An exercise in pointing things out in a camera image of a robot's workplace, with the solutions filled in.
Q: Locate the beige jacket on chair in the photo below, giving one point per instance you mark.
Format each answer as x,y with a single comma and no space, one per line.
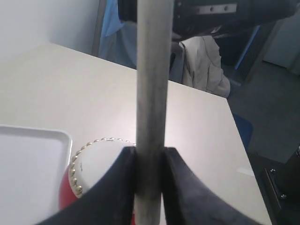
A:
202,66

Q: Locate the white plastic tray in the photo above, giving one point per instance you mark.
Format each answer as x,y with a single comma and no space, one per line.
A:
32,163

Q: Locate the white drumstick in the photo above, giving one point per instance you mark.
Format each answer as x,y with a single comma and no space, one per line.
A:
153,61

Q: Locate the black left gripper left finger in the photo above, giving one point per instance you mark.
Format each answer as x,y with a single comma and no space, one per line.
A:
109,202

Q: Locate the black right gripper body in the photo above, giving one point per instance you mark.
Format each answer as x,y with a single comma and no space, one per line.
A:
185,19

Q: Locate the black equipment beside table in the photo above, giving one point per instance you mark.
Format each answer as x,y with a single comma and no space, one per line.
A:
279,184

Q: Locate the red small drum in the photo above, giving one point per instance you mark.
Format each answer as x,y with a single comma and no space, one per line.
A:
87,167

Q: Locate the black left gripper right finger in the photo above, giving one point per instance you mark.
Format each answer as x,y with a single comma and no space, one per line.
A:
187,201

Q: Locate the blue cloth in background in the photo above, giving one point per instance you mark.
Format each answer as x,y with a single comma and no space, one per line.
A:
118,42

